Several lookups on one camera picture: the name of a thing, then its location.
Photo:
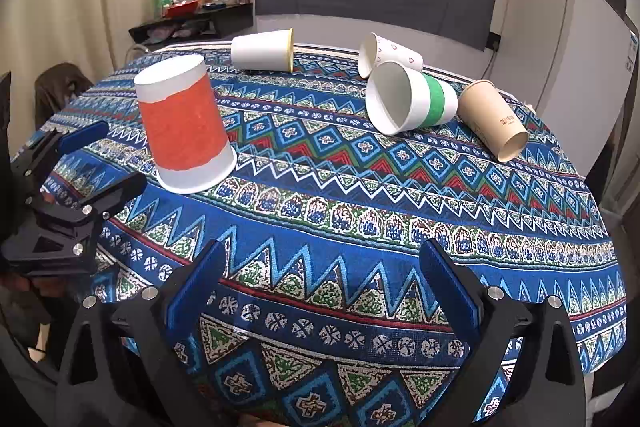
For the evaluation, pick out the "white refrigerator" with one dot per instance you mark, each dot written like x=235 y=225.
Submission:
x=560 y=57

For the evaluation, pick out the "white heart print cup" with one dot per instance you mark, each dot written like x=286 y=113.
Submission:
x=395 y=53

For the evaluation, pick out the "white cup yellow rim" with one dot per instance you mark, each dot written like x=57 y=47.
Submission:
x=257 y=49

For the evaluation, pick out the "chair with brown jacket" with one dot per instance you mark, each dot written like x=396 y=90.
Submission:
x=62 y=89

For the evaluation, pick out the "green band paper cup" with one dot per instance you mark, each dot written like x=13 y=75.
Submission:
x=415 y=99

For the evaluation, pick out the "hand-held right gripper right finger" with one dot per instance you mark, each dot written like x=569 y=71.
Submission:
x=450 y=297

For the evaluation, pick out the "red bowl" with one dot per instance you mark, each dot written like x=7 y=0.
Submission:
x=181 y=9

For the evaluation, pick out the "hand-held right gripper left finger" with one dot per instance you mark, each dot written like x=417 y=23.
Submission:
x=196 y=287

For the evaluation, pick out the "orange band paper cup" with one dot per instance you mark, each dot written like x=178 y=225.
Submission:
x=185 y=127

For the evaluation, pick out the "black wall shelf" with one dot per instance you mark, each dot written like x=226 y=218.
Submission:
x=225 y=19

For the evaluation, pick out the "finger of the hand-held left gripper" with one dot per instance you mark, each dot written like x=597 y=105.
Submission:
x=117 y=193
x=82 y=137

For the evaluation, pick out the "beige paper cup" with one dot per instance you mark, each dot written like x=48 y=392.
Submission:
x=492 y=119

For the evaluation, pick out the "blue patterned tablecloth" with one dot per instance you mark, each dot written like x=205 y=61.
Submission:
x=325 y=217

